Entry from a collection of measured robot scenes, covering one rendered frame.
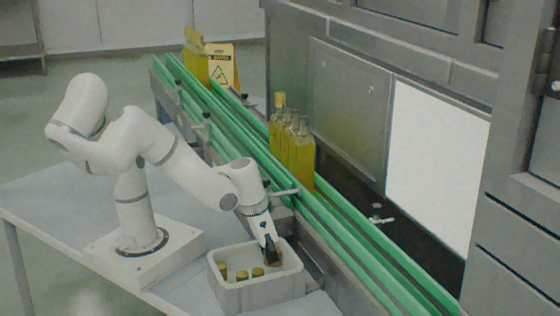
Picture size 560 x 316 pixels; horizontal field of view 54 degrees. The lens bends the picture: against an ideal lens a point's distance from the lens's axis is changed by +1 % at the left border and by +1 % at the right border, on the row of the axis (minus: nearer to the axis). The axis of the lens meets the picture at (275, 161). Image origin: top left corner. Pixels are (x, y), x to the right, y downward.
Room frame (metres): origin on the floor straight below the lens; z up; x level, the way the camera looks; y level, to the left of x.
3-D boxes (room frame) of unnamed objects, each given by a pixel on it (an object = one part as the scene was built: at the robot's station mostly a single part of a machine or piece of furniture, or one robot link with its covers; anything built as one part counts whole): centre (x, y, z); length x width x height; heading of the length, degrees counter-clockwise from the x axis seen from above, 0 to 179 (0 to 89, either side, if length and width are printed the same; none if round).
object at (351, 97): (1.31, -0.29, 1.15); 0.90 x 0.03 x 0.34; 22
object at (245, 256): (1.20, 0.06, 0.80); 0.22 x 0.17 x 0.09; 112
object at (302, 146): (1.47, -0.08, 0.99); 0.06 x 0.06 x 0.21; 21
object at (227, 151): (2.18, 0.35, 0.93); 1.75 x 0.01 x 0.08; 22
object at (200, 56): (2.52, 0.35, 1.02); 0.06 x 0.06 x 0.28; 22
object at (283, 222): (1.35, -0.01, 0.85); 0.09 x 0.04 x 0.07; 112
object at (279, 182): (2.21, 0.28, 0.93); 1.75 x 0.01 x 0.08; 22
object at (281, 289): (1.21, 0.03, 0.79); 0.27 x 0.17 x 0.08; 112
